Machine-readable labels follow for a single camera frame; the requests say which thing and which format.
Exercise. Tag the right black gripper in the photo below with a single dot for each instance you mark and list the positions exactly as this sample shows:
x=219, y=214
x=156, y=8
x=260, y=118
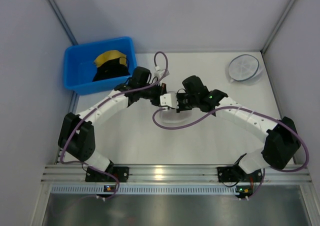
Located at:
x=180, y=104

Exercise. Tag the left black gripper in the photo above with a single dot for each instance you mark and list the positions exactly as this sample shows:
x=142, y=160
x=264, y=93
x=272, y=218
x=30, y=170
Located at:
x=155, y=96

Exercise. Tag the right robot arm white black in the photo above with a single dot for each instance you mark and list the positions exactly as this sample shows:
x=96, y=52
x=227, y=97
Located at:
x=277, y=135

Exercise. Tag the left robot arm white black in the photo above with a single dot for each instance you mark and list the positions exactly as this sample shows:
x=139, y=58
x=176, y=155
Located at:
x=77, y=134

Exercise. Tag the black garment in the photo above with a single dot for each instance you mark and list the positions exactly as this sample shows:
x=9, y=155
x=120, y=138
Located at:
x=114, y=68

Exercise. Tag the yellow garment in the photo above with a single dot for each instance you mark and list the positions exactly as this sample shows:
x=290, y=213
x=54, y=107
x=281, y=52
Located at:
x=110, y=55

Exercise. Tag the blue plastic bin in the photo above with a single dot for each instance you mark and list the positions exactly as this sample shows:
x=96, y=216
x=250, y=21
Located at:
x=79, y=69

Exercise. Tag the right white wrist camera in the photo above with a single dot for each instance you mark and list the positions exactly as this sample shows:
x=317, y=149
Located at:
x=169, y=100

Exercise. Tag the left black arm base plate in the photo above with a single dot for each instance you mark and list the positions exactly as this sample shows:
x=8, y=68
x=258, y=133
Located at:
x=119, y=172

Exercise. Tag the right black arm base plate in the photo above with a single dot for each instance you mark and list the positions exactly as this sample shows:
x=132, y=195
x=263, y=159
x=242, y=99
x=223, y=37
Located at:
x=234, y=174

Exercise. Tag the aluminium frame rail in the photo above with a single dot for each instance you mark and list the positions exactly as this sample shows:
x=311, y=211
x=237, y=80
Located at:
x=171, y=174

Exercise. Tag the slotted grey cable duct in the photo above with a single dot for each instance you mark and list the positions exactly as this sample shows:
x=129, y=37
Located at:
x=149, y=189

